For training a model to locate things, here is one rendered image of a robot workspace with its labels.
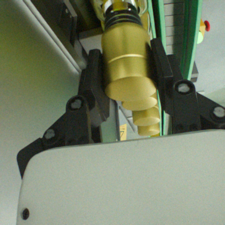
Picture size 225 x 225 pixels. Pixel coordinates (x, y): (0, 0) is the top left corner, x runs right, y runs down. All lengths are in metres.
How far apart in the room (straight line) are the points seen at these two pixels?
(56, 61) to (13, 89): 0.12
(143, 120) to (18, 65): 0.16
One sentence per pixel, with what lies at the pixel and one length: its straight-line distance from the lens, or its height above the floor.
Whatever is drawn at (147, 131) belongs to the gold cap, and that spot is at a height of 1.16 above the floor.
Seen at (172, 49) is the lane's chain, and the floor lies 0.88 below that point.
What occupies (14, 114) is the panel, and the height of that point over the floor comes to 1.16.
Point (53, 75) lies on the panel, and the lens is 0.29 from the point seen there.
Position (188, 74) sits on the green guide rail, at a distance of 0.54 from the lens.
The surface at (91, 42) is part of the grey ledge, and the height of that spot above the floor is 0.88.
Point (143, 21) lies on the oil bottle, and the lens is 0.20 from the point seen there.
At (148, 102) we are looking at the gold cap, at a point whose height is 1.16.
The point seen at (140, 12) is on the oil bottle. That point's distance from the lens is 0.18.
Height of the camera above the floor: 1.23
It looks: 22 degrees down
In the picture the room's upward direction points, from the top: 176 degrees clockwise
